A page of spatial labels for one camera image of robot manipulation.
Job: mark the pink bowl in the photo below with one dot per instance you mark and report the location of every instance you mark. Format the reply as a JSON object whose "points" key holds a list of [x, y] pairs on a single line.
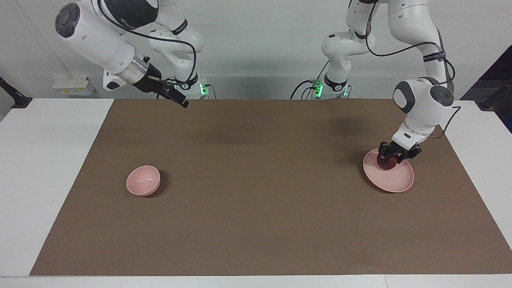
{"points": [[142, 182]]}

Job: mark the dark fabric partition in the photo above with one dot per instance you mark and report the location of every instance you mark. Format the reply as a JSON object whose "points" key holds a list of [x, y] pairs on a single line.
{"points": [[500, 70]]}

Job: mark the white wall power strip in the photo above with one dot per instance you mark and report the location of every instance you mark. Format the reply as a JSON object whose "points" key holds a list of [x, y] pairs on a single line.
{"points": [[74, 86]]}

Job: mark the pink round plate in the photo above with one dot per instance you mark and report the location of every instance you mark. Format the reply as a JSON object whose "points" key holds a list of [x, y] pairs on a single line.
{"points": [[394, 180]]}

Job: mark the black clamp stand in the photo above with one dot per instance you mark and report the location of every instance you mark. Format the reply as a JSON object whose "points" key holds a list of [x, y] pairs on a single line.
{"points": [[14, 98], [494, 99]]}

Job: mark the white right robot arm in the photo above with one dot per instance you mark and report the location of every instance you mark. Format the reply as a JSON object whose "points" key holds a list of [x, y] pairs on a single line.
{"points": [[100, 36]]}

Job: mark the brown table mat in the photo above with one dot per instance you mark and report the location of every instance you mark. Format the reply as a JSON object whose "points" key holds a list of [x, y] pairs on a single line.
{"points": [[260, 192]]}

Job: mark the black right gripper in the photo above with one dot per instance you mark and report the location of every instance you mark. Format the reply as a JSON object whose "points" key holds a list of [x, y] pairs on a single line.
{"points": [[150, 80]]}

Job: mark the dark red apple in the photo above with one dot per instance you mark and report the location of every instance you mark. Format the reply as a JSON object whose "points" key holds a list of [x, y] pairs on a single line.
{"points": [[388, 163]]}

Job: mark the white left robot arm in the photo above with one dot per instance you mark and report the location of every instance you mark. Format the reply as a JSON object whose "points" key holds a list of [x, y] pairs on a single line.
{"points": [[424, 100]]}

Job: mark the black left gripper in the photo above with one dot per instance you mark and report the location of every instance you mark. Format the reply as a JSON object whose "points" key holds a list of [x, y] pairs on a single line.
{"points": [[404, 150]]}

